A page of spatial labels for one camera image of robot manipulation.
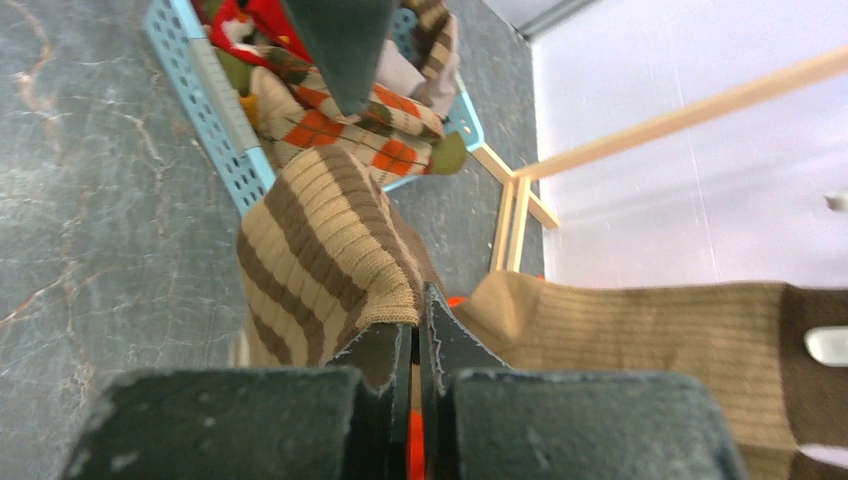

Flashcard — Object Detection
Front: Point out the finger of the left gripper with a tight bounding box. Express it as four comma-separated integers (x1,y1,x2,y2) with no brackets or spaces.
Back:
282,0,399,116

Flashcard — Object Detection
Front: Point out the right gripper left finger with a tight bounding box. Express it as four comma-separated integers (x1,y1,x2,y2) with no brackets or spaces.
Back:
62,324,414,479

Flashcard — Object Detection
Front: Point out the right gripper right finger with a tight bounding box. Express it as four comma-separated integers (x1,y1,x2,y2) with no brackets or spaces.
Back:
419,284,746,479

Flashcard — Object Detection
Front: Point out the brown beige striped sock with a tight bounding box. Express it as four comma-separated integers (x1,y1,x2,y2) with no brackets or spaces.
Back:
232,146,440,367

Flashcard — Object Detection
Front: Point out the pile of socks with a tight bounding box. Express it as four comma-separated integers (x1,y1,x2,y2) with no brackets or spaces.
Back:
201,1,459,117

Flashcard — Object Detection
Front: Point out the white clip hanger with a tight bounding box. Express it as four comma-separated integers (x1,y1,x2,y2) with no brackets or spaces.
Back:
804,191,848,368

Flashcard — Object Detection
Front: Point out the orange shirt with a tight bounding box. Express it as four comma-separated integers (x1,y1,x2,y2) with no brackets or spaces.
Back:
407,311,444,479

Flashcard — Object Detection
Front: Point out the red sock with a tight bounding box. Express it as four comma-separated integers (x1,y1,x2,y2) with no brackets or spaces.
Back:
209,0,312,68

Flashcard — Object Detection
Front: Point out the argyle patterned sock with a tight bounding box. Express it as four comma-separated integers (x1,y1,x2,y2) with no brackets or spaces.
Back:
249,47,468,186

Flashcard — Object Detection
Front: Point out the light blue basket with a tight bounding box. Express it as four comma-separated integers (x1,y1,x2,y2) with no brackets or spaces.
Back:
142,0,485,217

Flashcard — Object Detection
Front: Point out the wooden drying rack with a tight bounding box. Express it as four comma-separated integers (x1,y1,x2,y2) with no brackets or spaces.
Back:
471,45,847,272

